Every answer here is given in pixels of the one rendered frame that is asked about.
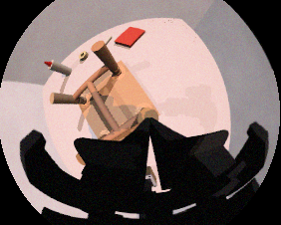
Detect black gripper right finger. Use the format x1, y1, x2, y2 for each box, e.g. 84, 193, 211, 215
149, 117, 229, 190

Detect brown wooden stool seat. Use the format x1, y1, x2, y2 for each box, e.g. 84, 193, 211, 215
79, 60, 160, 138

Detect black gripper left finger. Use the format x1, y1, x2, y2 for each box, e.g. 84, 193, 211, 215
74, 117, 150, 192

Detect brown wooden stool legs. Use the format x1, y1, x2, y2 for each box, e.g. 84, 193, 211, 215
50, 41, 158, 140

